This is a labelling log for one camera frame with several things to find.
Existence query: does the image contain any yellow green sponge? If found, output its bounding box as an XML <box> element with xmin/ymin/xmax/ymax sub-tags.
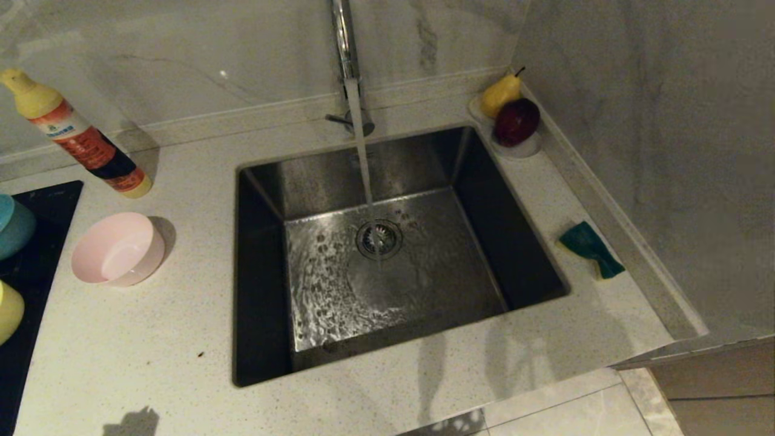
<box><xmin>558</xmin><ymin>221</ymin><xmax>626</xmax><ymax>280</ymax></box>

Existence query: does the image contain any pink plastic bowl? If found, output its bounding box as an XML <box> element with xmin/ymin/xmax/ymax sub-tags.
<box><xmin>71</xmin><ymin>212</ymin><xmax>165</xmax><ymax>287</ymax></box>

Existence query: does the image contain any orange yellow detergent bottle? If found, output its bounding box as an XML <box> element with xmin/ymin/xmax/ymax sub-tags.
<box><xmin>0</xmin><ymin>68</ymin><xmax>152</xmax><ymax>199</ymax></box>

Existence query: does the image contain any blue plastic bowl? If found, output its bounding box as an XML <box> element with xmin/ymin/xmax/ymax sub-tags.
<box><xmin>0</xmin><ymin>194</ymin><xmax>36</xmax><ymax>261</ymax></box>

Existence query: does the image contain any yellow plastic bowl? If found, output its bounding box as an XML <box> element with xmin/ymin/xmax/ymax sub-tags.
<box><xmin>0</xmin><ymin>282</ymin><xmax>25</xmax><ymax>346</ymax></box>

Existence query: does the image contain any stainless steel sink basin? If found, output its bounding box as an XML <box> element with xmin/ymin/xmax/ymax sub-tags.
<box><xmin>230</xmin><ymin>124</ymin><xmax>573</xmax><ymax>389</ymax></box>

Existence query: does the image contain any round metal drain strainer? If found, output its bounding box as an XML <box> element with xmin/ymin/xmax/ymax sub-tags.
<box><xmin>355</xmin><ymin>219</ymin><xmax>403</xmax><ymax>261</ymax></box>

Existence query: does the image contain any small white fruit dish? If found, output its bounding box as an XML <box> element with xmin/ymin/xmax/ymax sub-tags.
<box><xmin>467</xmin><ymin>92</ymin><xmax>544</xmax><ymax>159</ymax></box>

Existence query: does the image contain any dark red apple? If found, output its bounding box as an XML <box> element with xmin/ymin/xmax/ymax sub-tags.
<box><xmin>493</xmin><ymin>98</ymin><xmax>541</xmax><ymax>148</ymax></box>

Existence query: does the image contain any yellow pear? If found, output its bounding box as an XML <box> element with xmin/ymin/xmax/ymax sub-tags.
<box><xmin>481</xmin><ymin>67</ymin><xmax>526</xmax><ymax>119</ymax></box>

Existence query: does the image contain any chrome faucet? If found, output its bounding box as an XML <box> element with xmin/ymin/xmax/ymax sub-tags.
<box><xmin>324</xmin><ymin>0</ymin><xmax>376</xmax><ymax>137</ymax></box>

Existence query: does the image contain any black glass cooktop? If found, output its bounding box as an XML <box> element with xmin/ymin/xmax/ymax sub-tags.
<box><xmin>0</xmin><ymin>180</ymin><xmax>84</xmax><ymax>436</ymax></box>

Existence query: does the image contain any light wooden cabinet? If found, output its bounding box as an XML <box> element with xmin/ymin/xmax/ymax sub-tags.
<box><xmin>612</xmin><ymin>336</ymin><xmax>775</xmax><ymax>436</ymax></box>

